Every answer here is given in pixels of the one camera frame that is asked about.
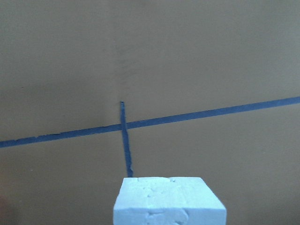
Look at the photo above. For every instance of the light blue foam block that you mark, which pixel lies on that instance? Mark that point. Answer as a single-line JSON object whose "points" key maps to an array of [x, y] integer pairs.
{"points": [[167, 201]]}

